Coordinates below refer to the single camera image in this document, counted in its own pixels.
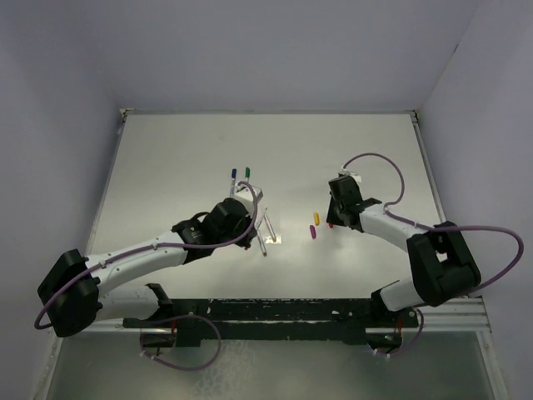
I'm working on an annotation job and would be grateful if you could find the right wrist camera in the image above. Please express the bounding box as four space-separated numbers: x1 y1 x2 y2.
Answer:
338 167 362 184

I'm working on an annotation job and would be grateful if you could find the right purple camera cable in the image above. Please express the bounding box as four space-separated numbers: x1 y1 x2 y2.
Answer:
341 152 525 299

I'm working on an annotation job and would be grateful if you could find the aluminium rail frame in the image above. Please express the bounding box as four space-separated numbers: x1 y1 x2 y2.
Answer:
421 297 491 332

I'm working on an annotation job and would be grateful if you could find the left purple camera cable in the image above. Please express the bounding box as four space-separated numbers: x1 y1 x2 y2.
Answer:
33 180 257 330

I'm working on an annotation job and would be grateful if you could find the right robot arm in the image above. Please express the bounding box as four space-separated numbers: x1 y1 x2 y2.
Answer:
326 175 481 326

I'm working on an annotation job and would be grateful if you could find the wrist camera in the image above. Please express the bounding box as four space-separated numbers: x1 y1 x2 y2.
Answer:
233 184 263 213
338 167 362 184

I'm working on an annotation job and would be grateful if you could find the blue pen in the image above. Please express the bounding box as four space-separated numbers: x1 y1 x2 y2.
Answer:
229 173 237 198

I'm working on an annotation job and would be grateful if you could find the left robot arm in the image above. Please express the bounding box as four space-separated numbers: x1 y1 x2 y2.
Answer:
34 197 259 338

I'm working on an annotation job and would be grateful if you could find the magenta pen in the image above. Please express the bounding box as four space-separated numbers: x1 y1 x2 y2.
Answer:
257 229 267 257

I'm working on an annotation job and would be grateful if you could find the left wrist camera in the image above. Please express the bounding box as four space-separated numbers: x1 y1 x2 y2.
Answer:
233 184 263 213

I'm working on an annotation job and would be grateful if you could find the yellow pen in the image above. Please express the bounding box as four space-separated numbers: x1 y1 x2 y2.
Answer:
264 213 277 243

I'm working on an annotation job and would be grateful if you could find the purple camera cable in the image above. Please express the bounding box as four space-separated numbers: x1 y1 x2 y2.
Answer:
33 180 257 330
341 152 525 299

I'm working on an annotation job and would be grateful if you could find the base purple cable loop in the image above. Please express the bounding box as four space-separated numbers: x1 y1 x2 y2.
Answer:
139 312 222 371

